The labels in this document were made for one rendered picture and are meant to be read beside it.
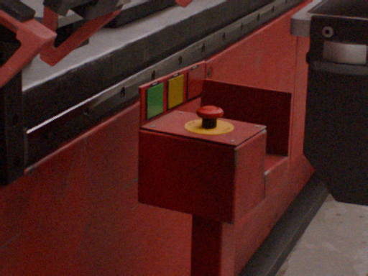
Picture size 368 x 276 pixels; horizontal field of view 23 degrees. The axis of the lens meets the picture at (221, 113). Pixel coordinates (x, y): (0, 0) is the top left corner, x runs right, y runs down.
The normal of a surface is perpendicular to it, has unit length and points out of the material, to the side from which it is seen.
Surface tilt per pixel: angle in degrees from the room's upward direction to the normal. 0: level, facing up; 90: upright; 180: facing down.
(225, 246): 90
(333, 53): 90
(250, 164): 90
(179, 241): 90
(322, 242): 0
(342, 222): 0
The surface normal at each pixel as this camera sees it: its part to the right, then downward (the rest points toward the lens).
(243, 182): 0.90, 0.15
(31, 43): -0.45, 0.53
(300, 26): -0.31, 0.26
